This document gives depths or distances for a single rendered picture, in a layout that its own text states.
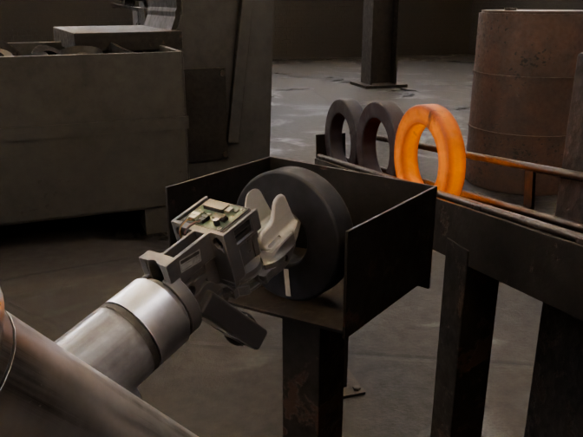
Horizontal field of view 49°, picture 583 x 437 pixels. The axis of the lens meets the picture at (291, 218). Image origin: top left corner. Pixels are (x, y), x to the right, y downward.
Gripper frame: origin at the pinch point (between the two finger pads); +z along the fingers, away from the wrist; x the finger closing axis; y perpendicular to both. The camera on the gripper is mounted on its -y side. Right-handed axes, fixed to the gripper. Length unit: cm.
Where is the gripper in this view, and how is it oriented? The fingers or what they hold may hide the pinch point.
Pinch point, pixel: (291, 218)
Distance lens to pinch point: 74.2
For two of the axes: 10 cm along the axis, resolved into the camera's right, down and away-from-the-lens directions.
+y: -1.6, -8.4, -5.2
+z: 5.8, -5.0, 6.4
